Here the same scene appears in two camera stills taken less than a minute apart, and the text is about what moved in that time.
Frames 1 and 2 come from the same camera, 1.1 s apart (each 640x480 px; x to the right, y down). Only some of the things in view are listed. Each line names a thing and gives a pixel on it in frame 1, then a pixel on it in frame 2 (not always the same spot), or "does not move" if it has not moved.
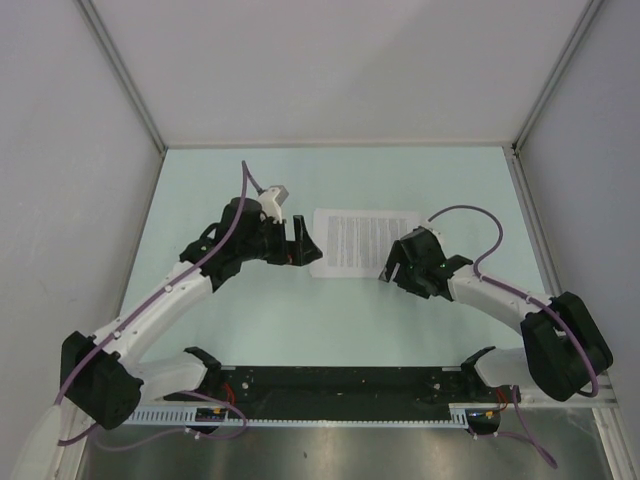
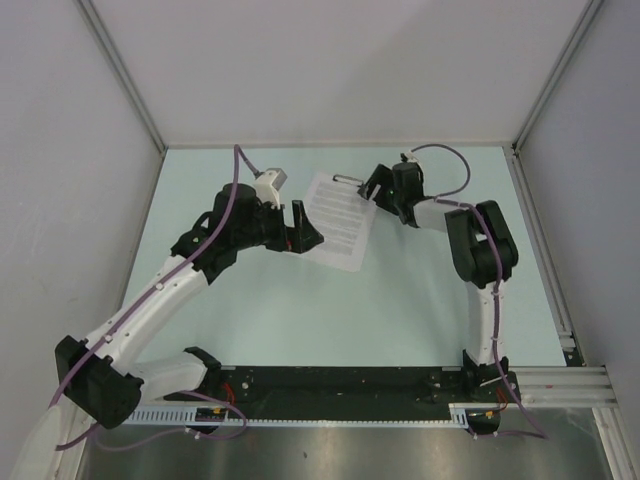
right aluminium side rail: [533, 221] does not move
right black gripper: [400, 278] to [383, 177]
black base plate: [342, 385] does not move
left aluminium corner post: [125, 72] does not move
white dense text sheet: [356, 243] to [343, 214]
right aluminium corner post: [556, 75] does not move
